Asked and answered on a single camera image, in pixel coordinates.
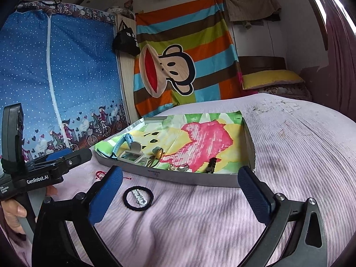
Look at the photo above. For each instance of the light wooden board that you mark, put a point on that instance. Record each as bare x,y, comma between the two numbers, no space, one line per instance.
126,72

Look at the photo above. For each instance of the window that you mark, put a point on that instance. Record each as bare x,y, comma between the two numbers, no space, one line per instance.
351,19

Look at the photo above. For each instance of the floral folded blanket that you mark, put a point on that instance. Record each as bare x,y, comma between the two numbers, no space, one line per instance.
286,91

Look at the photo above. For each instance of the dark brown headboard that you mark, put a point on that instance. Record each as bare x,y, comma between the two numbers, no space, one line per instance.
261,62

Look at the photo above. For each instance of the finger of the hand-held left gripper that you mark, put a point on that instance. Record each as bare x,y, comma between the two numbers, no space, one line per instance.
78,158
58,154

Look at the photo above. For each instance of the grey cardboard box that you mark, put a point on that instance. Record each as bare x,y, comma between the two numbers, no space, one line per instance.
194,179

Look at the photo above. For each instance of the brown hanging cloth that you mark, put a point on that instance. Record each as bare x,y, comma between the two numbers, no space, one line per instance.
250,8

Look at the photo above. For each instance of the light blue wrist watch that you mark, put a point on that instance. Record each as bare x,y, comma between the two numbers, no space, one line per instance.
126,140

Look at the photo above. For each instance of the pink striped bedsheet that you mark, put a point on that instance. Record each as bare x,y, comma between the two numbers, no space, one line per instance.
208,222

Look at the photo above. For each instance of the black hanging bag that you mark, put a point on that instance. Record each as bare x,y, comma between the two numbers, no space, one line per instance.
126,43

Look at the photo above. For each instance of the colourful cartoon cloth lining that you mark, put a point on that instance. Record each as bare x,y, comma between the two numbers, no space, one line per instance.
205,139

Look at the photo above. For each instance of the blue dotted fabric wardrobe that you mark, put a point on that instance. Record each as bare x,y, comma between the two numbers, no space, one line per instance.
78,75

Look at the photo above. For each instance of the clear plastic bag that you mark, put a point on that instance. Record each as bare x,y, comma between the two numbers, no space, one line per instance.
122,11

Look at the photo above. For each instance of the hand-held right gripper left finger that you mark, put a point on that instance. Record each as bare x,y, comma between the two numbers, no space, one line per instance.
107,198

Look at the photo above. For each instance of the person's left hand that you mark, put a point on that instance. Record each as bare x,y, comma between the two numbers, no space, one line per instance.
11,212

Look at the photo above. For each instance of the maroon curtain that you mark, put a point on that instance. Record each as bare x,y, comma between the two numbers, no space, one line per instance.
340,69

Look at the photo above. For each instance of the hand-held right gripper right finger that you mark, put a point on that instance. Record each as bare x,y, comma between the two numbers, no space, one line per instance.
254,199

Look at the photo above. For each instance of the striped monkey print cloth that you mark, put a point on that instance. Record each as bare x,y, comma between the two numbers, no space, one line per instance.
200,33

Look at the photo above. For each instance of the yellow pillow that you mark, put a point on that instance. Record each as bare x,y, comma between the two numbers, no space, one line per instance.
269,79

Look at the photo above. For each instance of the white beaded hair clip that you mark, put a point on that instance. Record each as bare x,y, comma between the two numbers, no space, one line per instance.
139,197

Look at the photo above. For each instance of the black hair clip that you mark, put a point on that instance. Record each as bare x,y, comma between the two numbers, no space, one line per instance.
212,165

